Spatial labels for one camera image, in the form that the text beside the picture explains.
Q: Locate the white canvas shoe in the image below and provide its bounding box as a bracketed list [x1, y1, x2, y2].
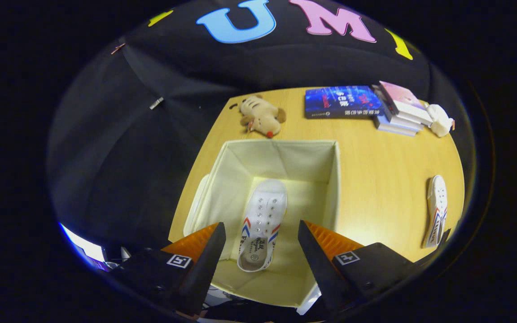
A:
[422, 175, 448, 249]
[237, 179, 288, 273]

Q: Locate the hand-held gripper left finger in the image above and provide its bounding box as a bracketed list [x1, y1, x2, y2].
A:
[115, 222, 227, 316]

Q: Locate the white paperback book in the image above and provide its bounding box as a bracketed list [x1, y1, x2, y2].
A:
[372, 84, 425, 131]

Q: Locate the tan plush dog toy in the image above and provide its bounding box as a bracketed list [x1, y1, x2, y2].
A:
[239, 95, 286, 138]

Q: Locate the lit monitor screen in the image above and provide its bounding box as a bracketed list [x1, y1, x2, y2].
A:
[60, 223, 106, 272]

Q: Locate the pale blue book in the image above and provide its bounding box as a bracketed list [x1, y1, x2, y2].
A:
[374, 114, 423, 137]

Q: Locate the black backdrop cloth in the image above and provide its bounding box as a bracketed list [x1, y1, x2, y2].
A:
[48, 0, 465, 252]

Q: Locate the white plush toy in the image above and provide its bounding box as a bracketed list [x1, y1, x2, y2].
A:
[425, 104, 455, 138]

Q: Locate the pink cover book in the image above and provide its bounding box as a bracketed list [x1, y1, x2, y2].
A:
[378, 81, 433, 127]

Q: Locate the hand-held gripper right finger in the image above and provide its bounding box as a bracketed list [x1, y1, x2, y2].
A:
[298, 220, 421, 314]

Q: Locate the beige fabric storage box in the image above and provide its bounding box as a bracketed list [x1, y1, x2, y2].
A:
[183, 139, 341, 308]

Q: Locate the dark blue book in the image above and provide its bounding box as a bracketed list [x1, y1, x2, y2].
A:
[304, 85, 385, 119]

